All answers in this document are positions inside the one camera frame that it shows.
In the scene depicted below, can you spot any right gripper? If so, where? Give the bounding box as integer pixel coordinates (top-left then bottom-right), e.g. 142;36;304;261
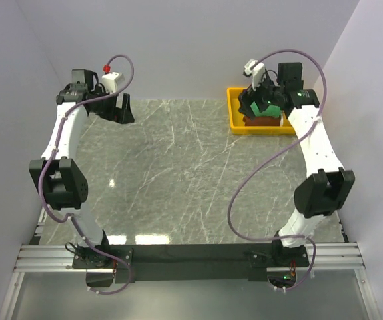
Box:
238;71;284;121

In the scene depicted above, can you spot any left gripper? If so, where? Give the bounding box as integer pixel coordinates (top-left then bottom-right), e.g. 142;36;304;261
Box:
91;86;135;124

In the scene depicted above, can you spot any green towel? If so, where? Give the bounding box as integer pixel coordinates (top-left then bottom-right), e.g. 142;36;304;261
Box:
250;102;282;118

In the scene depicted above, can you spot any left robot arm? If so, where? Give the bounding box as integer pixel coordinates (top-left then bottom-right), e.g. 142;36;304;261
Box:
29;65;135;268

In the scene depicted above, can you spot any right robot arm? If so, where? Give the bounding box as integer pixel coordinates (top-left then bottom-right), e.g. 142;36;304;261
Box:
238;59;355;266

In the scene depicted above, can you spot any yellow plastic tray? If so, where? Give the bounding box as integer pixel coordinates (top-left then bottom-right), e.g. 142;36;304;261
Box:
226;87;295;135

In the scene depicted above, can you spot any rolled brown towel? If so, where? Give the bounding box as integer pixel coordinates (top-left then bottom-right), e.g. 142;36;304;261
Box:
242;116;282;127

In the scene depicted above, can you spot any black base beam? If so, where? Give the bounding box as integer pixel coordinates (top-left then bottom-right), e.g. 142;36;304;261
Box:
72;241;310;283

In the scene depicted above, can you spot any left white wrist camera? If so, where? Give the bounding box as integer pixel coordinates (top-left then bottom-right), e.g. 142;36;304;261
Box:
101;72;125;93

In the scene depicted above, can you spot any aluminium rail frame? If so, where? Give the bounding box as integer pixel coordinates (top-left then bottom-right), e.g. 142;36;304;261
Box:
0;206;382;320

